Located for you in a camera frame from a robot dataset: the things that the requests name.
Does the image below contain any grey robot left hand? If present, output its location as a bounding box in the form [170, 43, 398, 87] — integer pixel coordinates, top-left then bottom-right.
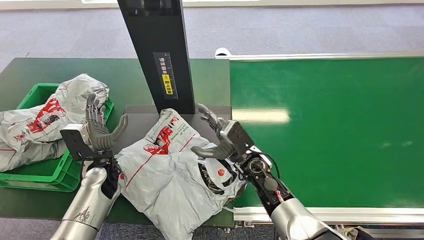
[85, 93, 129, 152]

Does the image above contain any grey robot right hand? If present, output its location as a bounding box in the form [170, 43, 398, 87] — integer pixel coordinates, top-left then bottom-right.
[191, 103, 238, 161]

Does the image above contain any grey parcel bag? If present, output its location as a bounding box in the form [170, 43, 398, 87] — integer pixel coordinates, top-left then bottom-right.
[115, 108, 248, 240]
[0, 73, 110, 173]

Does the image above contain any white conveyor roller cap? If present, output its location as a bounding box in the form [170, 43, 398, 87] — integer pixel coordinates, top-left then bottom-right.
[214, 47, 233, 58]

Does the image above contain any green conveyor belt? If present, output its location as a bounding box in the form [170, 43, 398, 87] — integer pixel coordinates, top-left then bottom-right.
[229, 56, 424, 209]

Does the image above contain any grey parcel bag, red print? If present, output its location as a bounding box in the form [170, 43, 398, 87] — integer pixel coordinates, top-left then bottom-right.
[0, 73, 110, 173]

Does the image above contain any green plastic crate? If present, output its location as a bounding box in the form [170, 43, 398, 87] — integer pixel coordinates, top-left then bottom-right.
[0, 82, 115, 194]

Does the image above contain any black yellow column label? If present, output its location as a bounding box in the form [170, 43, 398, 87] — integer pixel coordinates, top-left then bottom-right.
[152, 51, 180, 101]

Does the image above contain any dark green table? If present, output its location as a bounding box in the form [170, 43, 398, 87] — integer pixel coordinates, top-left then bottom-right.
[0, 57, 235, 228]

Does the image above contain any black scanner column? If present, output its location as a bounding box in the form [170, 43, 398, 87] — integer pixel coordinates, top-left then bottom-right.
[116, 0, 196, 116]

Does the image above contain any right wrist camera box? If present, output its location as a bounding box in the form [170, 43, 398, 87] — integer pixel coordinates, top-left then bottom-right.
[219, 119, 256, 163]

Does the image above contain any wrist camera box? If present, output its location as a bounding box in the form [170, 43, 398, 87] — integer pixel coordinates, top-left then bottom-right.
[59, 123, 114, 162]
[219, 119, 256, 163]

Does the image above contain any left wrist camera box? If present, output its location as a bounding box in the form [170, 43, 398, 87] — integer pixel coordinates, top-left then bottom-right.
[59, 123, 114, 162]

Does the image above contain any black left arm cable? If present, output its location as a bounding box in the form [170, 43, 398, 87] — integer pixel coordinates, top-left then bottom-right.
[78, 158, 88, 181]

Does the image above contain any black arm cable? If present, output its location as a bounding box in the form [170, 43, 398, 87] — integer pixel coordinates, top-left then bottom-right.
[78, 158, 88, 181]
[261, 152, 281, 180]

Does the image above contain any black scanner base plate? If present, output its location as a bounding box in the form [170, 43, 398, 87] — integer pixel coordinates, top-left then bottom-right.
[113, 104, 233, 157]

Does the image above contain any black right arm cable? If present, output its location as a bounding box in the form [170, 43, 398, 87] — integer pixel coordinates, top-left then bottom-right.
[261, 152, 281, 180]

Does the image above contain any aluminium conveyor frame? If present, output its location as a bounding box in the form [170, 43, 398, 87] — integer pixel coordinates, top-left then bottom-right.
[214, 47, 424, 230]

